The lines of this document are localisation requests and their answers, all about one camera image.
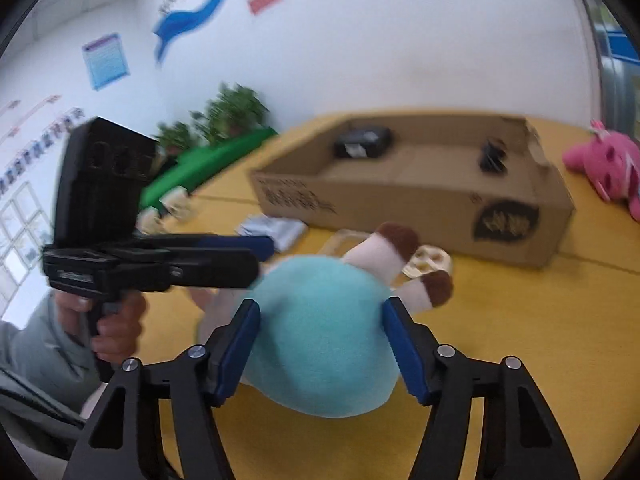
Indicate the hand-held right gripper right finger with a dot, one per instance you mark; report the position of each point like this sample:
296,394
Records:
407,350

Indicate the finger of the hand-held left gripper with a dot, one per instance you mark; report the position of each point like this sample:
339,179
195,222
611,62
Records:
235,244
215,270

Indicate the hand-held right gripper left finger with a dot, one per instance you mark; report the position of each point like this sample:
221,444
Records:
240,350

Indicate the teal and pink plush doll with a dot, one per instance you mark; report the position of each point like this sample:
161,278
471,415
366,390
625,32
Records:
320,340

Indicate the brown cardboard box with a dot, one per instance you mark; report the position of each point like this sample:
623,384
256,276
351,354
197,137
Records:
400,195

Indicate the wooden desktop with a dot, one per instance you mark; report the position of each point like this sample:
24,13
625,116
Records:
525,320

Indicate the person's left hand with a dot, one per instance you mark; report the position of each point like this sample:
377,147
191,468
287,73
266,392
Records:
117,330

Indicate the white and grey packets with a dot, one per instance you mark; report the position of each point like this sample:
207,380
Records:
270,230

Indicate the beige round object with holes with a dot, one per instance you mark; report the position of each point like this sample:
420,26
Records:
175,202
435,257

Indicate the green planter box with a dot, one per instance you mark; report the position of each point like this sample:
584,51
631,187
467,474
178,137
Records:
210,160

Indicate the small green potted plant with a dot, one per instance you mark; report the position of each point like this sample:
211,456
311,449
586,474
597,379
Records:
175,135

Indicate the clear plastic tray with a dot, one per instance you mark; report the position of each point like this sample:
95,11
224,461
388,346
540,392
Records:
340,245

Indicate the small black device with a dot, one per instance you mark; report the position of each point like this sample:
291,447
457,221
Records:
492,157

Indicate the person's grey jacket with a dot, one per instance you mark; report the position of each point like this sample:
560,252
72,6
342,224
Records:
30,410

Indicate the pink plush toy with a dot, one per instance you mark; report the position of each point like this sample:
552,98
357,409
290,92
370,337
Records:
605,160

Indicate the blue wall lettering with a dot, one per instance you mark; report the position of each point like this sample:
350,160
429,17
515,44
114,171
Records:
45,145

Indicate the window with white frame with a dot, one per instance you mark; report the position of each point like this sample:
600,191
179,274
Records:
20,240

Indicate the blue and purple wall poster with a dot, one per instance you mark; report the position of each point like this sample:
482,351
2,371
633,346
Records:
106,62

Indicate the blue ribbon wall decal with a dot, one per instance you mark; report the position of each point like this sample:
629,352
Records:
200,12

